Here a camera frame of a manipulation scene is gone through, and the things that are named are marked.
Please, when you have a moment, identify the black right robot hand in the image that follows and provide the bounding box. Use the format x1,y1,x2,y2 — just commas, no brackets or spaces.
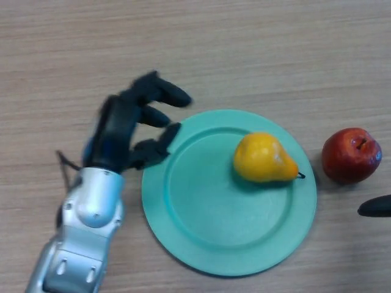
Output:
357,194,391,219

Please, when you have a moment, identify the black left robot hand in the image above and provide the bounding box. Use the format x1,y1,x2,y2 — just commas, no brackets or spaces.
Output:
81,70,194,175

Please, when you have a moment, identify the yellow pear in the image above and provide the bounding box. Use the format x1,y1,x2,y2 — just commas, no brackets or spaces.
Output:
233,131,306,184

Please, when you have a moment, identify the green round plate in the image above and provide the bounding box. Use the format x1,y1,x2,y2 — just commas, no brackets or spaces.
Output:
141,109,318,278

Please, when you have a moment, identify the red apple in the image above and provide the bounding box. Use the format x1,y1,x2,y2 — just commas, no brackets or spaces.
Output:
321,127,383,186

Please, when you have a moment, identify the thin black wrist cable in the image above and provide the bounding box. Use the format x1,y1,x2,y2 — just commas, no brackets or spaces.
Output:
56,150,84,192

